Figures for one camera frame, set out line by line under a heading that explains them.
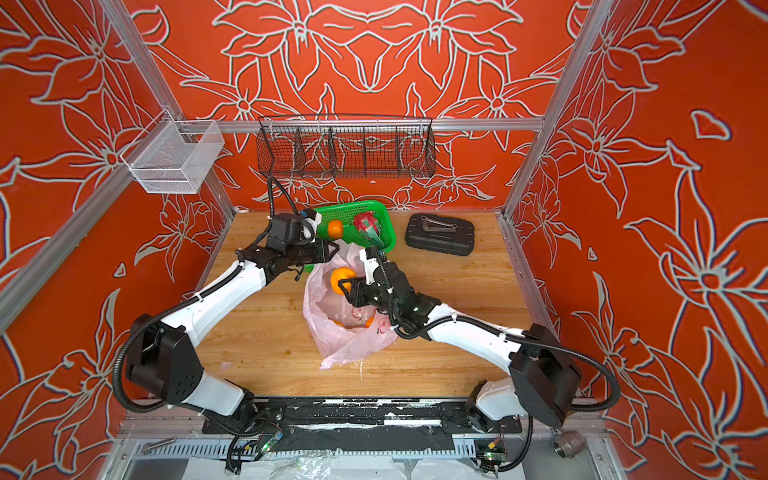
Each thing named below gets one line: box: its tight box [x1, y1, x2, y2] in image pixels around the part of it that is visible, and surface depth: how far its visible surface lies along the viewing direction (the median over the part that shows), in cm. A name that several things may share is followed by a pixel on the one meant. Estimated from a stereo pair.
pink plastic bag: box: [302, 240, 398, 370], surface depth 79 cm
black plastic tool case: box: [405, 213, 475, 256], surface depth 106 cm
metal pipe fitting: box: [550, 428, 587, 459], surface depth 69 cm
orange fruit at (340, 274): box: [330, 267, 357, 295], surface depth 77 cm
